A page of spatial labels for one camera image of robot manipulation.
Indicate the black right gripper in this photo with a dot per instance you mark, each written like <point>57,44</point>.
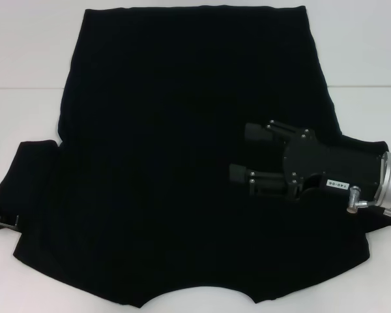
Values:
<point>342,164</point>

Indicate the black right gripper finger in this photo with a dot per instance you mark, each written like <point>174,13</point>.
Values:
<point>237,172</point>

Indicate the black shirt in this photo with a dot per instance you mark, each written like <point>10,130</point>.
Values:
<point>182,130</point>

